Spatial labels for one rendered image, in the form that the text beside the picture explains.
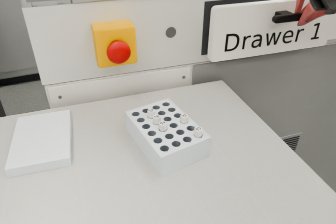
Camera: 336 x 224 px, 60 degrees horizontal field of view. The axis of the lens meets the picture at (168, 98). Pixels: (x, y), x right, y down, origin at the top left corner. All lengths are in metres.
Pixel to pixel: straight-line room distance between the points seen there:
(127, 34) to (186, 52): 0.15
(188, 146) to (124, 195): 0.11
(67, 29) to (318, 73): 0.63
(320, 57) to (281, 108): 0.16
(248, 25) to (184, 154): 0.31
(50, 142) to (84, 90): 0.16
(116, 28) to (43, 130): 0.21
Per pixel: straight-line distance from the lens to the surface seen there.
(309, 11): 0.58
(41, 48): 0.56
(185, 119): 0.45
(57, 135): 0.50
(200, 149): 0.43
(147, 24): 0.57
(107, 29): 0.51
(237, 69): 0.70
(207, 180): 0.42
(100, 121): 0.53
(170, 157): 0.41
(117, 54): 0.50
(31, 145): 0.49
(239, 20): 0.59
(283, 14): 0.62
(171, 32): 0.59
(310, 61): 0.83
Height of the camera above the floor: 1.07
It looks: 33 degrees down
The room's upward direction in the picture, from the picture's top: straight up
